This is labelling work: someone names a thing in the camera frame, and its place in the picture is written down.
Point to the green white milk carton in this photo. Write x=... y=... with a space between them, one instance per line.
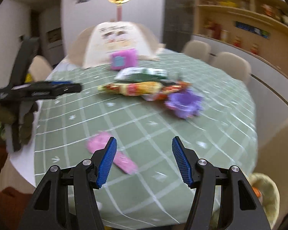
x=141 y=74

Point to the wooden wall shelf unit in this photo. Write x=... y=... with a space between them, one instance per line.
x=257 y=27

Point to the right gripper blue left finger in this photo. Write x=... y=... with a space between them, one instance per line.
x=64 y=198

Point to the purple plastic toy container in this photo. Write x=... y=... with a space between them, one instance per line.
x=185 y=103

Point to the beige chair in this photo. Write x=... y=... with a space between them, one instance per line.
x=233 y=65
x=272 y=160
x=197 y=50

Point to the beige chair far left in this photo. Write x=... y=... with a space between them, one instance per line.
x=197 y=50

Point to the pink toy suitcase box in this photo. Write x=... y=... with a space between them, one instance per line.
x=123 y=59

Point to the beige chair near right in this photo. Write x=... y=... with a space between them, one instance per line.
x=272 y=160

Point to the beige cartoon food cover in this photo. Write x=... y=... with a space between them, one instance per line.
x=95 y=45

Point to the green grid tablecloth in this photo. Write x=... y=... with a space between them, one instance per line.
x=223 y=133

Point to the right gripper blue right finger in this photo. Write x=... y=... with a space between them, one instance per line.
x=239 y=208

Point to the red gold snack wrapper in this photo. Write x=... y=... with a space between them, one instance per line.
x=153 y=89

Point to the beige chair middle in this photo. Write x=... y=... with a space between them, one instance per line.
x=233 y=65

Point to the wicker trash basket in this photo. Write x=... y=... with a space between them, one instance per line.
x=268 y=194

